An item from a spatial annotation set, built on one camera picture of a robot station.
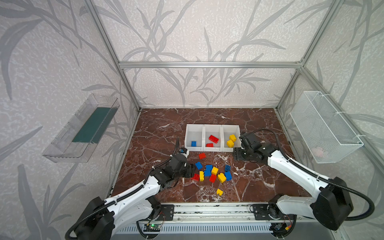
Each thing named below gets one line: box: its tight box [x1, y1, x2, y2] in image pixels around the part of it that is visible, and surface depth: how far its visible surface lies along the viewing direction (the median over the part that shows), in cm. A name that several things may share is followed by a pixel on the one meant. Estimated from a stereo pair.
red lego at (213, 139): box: [208, 135, 219, 144], surface depth 103 cm
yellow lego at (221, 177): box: [217, 172, 227, 183], surface depth 85 cm
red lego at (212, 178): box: [209, 174, 217, 183], surface depth 86 cm
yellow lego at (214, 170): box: [211, 166, 219, 176], surface depth 86 cm
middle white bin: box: [203, 124, 223, 152], surface depth 101 cm
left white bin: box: [184, 124, 204, 152], surface depth 100 cm
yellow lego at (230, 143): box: [226, 139, 235, 148], surface depth 98 cm
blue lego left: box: [195, 161, 203, 170], surface depth 91 cm
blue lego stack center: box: [204, 164, 213, 177], surface depth 88 cm
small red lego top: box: [198, 152, 206, 160], surface depth 96 cm
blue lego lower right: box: [224, 171, 232, 182], surface depth 87 cm
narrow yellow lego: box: [199, 170, 205, 182], surface depth 86 cm
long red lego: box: [190, 173, 200, 181], surface depth 86 cm
